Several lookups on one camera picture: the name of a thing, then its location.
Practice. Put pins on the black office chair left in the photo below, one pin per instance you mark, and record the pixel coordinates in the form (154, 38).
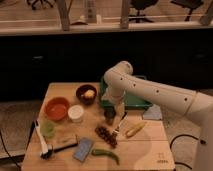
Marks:
(34, 3)

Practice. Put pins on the dark brown bowl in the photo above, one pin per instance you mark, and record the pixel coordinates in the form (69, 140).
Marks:
(81, 90)

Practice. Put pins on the orange bowl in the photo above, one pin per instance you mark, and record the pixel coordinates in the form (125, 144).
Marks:
(56, 108)

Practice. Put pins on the green plastic cup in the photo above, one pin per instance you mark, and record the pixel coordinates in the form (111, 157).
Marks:
(47, 129)

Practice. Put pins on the green plastic tray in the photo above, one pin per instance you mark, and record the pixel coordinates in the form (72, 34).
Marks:
(131, 102)

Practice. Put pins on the silver fork black handle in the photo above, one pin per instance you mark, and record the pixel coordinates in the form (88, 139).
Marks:
(116, 130)

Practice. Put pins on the white cup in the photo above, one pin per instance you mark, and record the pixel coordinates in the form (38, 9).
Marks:
(76, 113)

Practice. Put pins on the yellow round food piece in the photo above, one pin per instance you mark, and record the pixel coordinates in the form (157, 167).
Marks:
(89, 94)

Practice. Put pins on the black office chair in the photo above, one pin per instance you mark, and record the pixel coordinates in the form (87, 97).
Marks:
(141, 5)
(190, 4)
(34, 3)

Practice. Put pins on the green chili pepper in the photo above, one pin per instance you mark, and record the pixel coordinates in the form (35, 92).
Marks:
(102, 152)

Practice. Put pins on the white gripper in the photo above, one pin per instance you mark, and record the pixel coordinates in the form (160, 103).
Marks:
(113, 96)

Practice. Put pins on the dark grape bunch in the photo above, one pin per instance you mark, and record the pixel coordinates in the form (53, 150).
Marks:
(105, 134)

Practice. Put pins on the black office chair right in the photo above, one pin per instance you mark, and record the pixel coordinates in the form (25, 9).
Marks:
(190, 4)

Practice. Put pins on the grey cloth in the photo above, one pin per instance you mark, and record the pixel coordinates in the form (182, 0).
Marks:
(153, 113)

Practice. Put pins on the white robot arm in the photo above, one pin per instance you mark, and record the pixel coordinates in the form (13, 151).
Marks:
(196, 106)

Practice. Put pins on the blue sponge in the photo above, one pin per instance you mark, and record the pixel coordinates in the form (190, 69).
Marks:
(83, 149)

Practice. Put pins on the white handled brush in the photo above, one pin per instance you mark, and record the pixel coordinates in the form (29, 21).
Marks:
(44, 147)

